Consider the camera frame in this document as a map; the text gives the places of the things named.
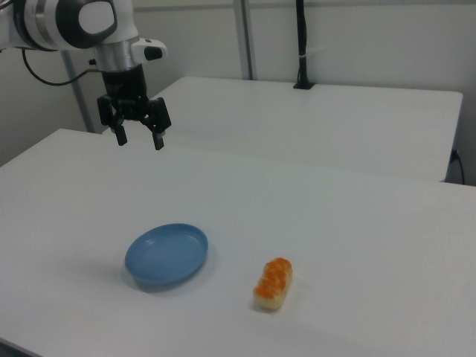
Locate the white background table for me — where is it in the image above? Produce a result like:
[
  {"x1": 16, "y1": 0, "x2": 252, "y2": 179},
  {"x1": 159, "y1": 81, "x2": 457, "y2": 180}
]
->
[{"x1": 100, "y1": 77, "x2": 464, "y2": 183}]

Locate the orange topped bread roll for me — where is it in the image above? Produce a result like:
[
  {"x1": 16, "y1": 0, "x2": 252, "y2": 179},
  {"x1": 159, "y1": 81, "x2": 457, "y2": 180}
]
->
[{"x1": 253, "y1": 257, "x2": 295, "y2": 310}]

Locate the thin grey wall post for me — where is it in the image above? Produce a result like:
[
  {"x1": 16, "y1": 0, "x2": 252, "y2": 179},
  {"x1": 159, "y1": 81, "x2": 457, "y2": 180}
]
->
[{"x1": 59, "y1": 50, "x2": 94, "y2": 134}]

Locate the black cable at wall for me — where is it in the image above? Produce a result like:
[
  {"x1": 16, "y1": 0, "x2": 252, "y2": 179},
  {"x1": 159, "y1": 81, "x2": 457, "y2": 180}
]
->
[{"x1": 449, "y1": 148, "x2": 466, "y2": 185}]

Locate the blue oval plate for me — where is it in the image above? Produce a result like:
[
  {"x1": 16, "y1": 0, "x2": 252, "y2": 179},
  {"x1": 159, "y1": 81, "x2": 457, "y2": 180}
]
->
[{"x1": 124, "y1": 222, "x2": 210, "y2": 287}]

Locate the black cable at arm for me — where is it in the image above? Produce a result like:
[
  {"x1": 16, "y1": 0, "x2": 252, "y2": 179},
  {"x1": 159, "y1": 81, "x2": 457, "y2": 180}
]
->
[{"x1": 21, "y1": 49, "x2": 99, "y2": 87}]

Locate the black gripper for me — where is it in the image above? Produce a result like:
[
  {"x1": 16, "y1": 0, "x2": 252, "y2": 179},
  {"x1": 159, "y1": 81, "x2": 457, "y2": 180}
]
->
[{"x1": 97, "y1": 65, "x2": 173, "y2": 152}]

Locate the black pole with base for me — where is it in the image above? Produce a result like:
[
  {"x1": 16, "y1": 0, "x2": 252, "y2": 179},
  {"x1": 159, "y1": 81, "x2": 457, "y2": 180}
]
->
[{"x1": 292, "y1": 0, "x2": 316, "y2": 90}]

